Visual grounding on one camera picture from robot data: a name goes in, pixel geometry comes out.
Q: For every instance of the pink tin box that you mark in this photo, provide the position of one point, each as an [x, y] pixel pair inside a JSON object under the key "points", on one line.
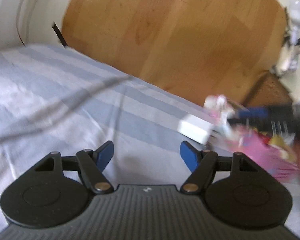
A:
{"points": [[262, 155]]}

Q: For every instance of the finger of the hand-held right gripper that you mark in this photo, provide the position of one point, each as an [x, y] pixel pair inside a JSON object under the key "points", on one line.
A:
{"points": [[262, 124], [255, 111]]}

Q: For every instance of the striped bed sheet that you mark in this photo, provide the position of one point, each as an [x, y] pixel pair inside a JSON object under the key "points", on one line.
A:
{"points": [[65, 100]]}

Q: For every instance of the white clear trinket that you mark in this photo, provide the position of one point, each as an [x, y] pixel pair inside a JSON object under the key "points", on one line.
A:
{"points": [[218, 105]]}

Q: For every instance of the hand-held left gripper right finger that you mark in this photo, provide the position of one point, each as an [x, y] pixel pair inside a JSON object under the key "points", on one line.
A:
{"points": [[188, 155]]}

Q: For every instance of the wooden headboard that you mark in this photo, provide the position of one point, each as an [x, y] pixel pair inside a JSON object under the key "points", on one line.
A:
{"points": [[170, 35]]}

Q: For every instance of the white lamp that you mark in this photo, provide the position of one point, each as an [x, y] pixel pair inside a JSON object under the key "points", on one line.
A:
{"points": [[297, 12]]}

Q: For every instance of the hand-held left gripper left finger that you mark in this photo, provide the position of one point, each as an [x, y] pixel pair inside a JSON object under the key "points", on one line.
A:
{"points": [[105, 155]]}

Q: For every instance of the black metal bracket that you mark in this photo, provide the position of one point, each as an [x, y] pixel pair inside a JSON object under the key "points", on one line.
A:
{"points": [[58, 35]]}

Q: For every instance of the white power adapter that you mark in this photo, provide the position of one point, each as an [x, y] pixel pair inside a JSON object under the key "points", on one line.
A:
{"points": [[195, 130]]}

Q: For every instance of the white wall pipes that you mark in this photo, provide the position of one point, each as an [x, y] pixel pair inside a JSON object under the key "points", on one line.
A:
{"points": [[25, 12]]}

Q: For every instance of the gold foil candy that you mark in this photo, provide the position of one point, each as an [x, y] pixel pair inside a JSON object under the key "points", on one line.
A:
{"points": [[277, 142]]}

